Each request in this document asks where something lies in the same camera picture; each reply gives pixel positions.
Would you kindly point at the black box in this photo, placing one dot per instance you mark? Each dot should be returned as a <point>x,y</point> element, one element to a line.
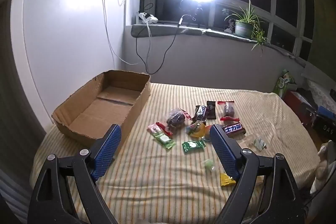
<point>324,127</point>

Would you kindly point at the yellow candy packet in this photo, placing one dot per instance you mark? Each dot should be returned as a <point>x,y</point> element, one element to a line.
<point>225,180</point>

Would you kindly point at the black tripod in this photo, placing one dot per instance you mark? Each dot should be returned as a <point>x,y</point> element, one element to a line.
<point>200,14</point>

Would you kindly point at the clear printed snack packet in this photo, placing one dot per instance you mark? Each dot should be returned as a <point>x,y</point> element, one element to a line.
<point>258,144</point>

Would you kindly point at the red-ended dark snack packet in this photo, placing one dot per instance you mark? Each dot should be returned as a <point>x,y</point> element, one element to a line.
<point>227,109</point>

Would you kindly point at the white wardrobe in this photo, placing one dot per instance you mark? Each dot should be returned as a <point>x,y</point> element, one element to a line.
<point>65,43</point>

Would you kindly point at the cardboard box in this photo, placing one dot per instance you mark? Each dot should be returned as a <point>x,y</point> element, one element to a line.
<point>105,106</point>

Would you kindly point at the pink snack packet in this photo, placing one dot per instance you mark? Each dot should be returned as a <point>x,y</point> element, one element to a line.
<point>154,130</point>

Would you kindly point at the long light green packet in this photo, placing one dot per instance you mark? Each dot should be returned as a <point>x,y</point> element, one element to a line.
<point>165,140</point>

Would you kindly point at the small green candy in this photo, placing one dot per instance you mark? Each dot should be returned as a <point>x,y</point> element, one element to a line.
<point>209,164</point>

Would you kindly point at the grey stone window sill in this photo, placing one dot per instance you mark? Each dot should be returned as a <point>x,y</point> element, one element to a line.
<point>162,29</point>

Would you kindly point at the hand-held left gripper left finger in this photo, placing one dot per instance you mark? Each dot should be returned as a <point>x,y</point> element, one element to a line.
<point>107,153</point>

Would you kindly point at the blue box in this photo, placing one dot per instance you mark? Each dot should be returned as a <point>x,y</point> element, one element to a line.
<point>325,111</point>

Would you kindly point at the clear red-ended prune bag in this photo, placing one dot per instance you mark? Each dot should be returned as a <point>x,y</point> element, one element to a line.
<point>174,119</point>

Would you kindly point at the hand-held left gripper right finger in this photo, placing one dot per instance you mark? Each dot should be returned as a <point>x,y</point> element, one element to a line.
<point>224,153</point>

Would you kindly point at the brown chocolate bar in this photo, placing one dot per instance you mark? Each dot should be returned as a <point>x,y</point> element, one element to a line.
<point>200,112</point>

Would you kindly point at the white fleece clothing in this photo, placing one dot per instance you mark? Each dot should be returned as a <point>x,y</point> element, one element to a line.
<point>323,169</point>

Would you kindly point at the red box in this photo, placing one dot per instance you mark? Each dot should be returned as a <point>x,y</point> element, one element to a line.
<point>296,103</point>

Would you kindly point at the green snack bag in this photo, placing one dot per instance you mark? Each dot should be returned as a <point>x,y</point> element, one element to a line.
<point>283,82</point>

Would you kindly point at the striped beige blanket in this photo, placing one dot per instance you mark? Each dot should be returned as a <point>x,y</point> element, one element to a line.
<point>157,187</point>

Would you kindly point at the chocolate bar with blue lettering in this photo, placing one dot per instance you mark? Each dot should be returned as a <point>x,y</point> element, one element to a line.
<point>233,129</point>

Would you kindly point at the dark brown snack packet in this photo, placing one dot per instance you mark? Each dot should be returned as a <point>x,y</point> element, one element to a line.
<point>211,109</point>

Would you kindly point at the dark green snack packet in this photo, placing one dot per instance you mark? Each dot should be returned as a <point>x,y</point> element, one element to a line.
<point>193,146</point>

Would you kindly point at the jelly cup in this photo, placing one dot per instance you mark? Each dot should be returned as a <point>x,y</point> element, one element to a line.
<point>197,129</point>

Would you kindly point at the potted spider plant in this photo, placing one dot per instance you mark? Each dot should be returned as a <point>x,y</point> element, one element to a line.
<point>242,28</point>

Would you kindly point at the white power strip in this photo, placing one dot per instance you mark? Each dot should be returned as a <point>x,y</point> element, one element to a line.
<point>147,18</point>

